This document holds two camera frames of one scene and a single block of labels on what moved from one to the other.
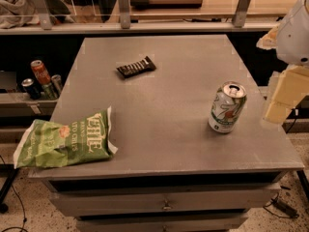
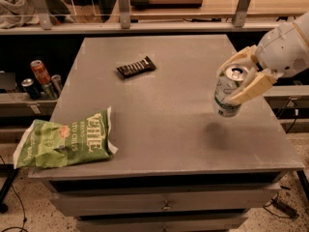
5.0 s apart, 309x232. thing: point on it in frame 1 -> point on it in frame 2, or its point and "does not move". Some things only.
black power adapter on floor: x=285 y=209 does not move
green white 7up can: x=227 y=106 -> x=228 y=80
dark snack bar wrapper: x=137 y=68 does not move
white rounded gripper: x=294 y=41 -> x=284 y=52
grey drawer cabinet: x=172 y=172 does not move
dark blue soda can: x=32 y=88 does not move
